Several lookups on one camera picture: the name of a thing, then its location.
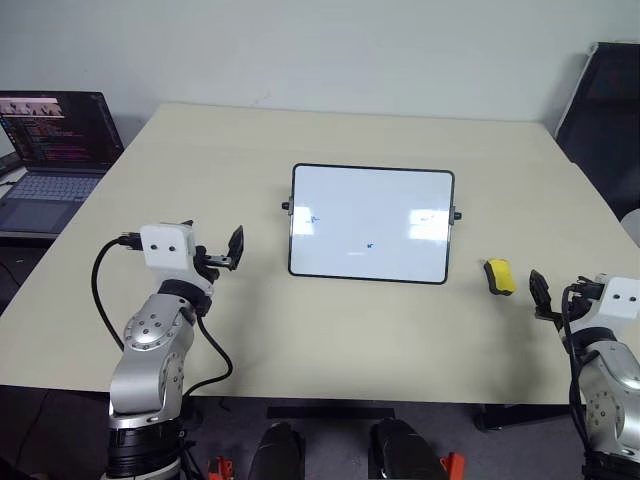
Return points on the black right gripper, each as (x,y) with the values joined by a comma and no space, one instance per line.
(575,310)

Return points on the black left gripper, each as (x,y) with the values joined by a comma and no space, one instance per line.
(214,261)

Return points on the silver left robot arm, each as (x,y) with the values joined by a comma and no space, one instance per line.
(150,345)

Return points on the yellow and black eraser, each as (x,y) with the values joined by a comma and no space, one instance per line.
(501,274)

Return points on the white rounded object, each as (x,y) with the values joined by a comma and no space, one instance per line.
(632,227)

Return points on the black-framed small whiteboard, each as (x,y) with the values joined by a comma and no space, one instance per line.
(370,210)

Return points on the open grey laptop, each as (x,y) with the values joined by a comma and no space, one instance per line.
(55,195)

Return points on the black chair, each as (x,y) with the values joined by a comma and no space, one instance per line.
(605,125)

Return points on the orange clamp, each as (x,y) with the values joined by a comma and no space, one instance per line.
(453,467)
(219,469)

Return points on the dark rounded shape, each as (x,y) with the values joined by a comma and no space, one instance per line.
(402,450)
(277,452)

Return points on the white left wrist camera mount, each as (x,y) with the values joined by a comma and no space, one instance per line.
(165,250)

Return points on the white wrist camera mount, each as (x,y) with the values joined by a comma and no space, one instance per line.
(165,250)
(620,300)

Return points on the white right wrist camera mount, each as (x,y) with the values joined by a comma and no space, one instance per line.
(620,300)

